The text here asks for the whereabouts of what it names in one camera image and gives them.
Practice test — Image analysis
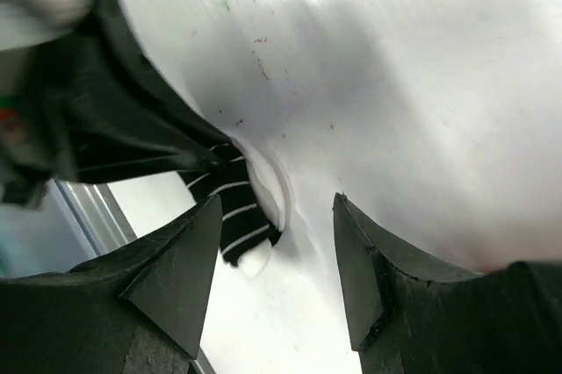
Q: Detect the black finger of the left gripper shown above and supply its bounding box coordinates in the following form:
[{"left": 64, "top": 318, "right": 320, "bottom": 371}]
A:
[{"left": 1, "top": 0, "right": 227, "bottom": 207}]

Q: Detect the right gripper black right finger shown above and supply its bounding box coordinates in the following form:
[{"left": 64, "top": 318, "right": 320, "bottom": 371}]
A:
[{"left": 333, "top": 194, "right": 561, "bottom": 373}]

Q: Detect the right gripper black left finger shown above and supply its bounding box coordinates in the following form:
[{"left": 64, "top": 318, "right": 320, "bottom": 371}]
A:
[{"left": 1, "top": 197, "right": 222, "bottom": 374}]

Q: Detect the black white striped sock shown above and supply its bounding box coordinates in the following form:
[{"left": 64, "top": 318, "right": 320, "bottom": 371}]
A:
[{"left": 180, "top": 142, "right": 282, "bottom": 277}]

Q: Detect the aluminium front rail frame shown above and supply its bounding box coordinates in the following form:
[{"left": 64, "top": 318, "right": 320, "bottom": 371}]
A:
[{"left": 43, "top": 181, "right": 220, "bottom": 373}]

